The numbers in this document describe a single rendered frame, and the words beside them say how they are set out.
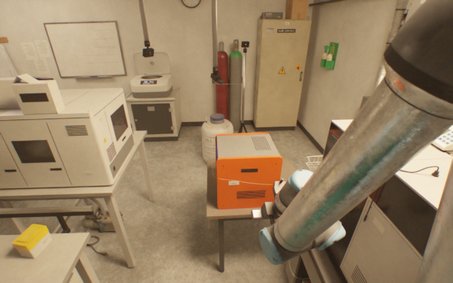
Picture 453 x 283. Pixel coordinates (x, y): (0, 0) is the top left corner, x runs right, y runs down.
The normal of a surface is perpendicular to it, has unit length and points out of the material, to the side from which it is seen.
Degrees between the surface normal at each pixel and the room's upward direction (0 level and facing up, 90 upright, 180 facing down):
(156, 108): 90
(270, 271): 0
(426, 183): 0
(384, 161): 106
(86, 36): 90
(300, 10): 90
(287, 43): 90
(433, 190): 0
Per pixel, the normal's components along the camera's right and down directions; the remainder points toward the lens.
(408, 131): -0.54, 0.57
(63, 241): 0.00, -0.88
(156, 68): 0.07, 0.68
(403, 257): -1.00, 0.04
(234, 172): 0.07, 0.47
